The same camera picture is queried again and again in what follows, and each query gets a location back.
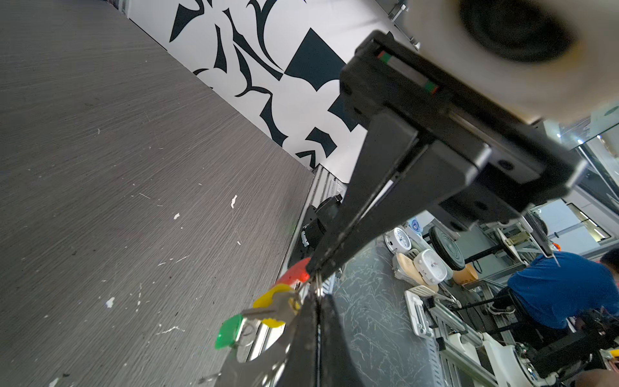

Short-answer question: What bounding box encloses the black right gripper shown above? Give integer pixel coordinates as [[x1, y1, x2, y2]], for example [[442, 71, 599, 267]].
[[306, 31, 586, 276]]

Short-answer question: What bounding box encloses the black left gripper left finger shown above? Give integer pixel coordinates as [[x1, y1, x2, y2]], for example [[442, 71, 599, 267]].
[[215, 294, 319, 386]]

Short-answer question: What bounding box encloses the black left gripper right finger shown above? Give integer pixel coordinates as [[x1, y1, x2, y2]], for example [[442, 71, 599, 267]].
[[319, 294, 363, 387]]

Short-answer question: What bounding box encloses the silver metal key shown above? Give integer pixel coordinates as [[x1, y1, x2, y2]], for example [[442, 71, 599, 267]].
[[241, 303, 297, 323]]

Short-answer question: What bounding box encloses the yellow key tag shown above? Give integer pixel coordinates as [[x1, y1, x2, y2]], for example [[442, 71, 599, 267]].
[[252, 284, 301, 328]]

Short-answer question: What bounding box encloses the green key tag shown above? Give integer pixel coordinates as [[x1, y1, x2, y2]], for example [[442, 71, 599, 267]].
[[214, 314, 245, 350]]

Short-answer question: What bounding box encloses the red key tag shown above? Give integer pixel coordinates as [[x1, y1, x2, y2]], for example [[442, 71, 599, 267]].
[[275, 257, 311, 287]]

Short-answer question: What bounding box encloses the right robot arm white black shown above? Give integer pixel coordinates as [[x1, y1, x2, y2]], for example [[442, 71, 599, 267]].
[[301, 31, 586, 278]]

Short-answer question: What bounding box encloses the person in blue shirt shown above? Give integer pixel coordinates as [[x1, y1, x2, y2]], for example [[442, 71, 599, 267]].
[[488, 248, 618, 343]]

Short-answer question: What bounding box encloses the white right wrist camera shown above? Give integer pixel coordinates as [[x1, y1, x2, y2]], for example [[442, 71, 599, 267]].
[[403, 1, 618, 123]]

